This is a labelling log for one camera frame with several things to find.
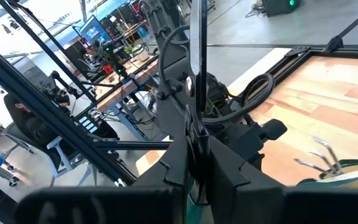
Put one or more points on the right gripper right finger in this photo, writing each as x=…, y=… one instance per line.
x=228, y=186

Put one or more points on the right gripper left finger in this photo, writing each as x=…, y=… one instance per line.
x=172, y=174

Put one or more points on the cream and green gardening bag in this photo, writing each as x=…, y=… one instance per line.
x=353, y=179

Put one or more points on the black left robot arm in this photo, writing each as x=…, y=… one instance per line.
x=169, y=62

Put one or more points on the black lit button box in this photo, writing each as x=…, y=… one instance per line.
x=88, y=124

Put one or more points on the wooden topped desk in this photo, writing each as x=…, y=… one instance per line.
x=125, y=87

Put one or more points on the white stool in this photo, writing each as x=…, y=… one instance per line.
x=58, y=152

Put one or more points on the black computer tower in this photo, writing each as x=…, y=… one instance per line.
x=281, y=7

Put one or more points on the person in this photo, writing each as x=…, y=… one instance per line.
x=32, y=124

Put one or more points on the blue lit computer monitor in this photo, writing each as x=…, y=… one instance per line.
x=94, y=31

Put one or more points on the black aluminium table frame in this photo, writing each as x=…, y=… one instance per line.
x=41, y=105

